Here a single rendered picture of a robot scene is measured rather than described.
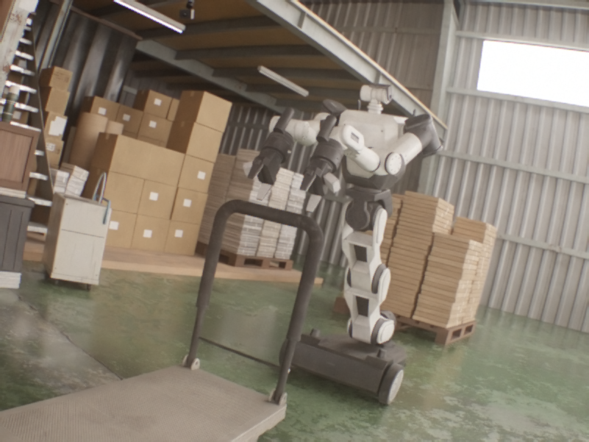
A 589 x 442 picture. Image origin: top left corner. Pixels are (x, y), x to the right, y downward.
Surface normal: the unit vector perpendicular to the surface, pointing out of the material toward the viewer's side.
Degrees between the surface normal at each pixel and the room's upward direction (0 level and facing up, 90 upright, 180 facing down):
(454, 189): 90
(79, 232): 90
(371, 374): 90
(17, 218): 90
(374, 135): 106
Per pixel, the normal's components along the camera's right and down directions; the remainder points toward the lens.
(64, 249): 0.62, 0.15
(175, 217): 0.82, 0.21
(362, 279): -0.50, 0.51
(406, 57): -0.55, -0.13
